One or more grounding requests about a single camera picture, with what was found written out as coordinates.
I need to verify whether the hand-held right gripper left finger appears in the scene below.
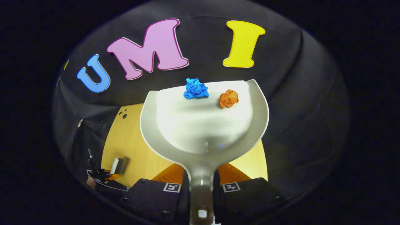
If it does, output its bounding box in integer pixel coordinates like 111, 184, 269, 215
120, 163, 190, 224

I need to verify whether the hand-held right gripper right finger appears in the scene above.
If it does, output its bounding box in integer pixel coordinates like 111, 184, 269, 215
213, 162, 289, 224

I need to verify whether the small white broom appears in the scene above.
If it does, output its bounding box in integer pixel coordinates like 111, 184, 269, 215
110, 158, 125, 175

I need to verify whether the white plastic dustpan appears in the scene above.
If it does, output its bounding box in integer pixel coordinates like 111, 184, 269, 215
140, 79, 269, 225

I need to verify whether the orange paper ball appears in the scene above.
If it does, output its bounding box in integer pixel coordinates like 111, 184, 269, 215
219, 90, 239, 109

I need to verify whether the blue paper ball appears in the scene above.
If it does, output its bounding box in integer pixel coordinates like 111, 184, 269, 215
183, 78, 209, 100

